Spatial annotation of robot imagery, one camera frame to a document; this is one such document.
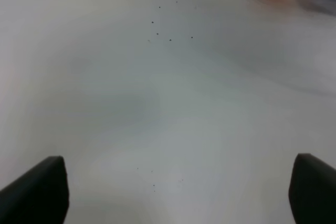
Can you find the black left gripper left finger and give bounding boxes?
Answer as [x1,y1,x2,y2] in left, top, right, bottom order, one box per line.
[1,156,69,224]

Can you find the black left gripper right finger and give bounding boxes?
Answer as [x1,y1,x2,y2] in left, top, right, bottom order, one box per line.
[288,153,335,224]

